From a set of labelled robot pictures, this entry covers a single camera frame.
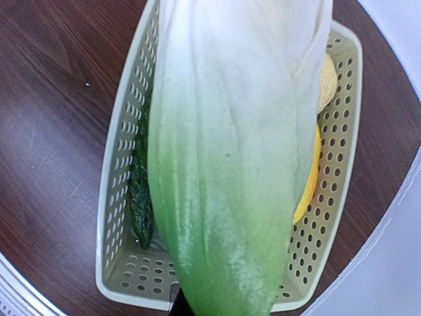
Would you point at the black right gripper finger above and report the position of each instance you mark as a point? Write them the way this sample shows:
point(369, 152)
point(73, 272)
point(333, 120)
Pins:
point(180, 306)

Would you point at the dark green toy cucumber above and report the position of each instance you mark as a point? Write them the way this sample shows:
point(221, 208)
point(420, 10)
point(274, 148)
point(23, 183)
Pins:
point(141, 209)

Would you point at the orange toy mango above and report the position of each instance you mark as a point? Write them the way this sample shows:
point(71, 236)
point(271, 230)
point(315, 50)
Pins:
point(312, 180)

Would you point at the toy bok choy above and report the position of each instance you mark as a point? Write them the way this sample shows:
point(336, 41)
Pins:
point(231, 140)

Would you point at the green plastic basket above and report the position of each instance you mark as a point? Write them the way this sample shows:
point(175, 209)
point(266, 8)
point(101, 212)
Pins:
point(127, 274)

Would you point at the beige toy walnut ball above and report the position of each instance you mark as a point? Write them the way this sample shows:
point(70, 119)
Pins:
point(328, 82)

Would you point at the aluminium front rail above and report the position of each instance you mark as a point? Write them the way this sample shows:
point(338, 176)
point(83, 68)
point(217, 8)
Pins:
point(19, 297)

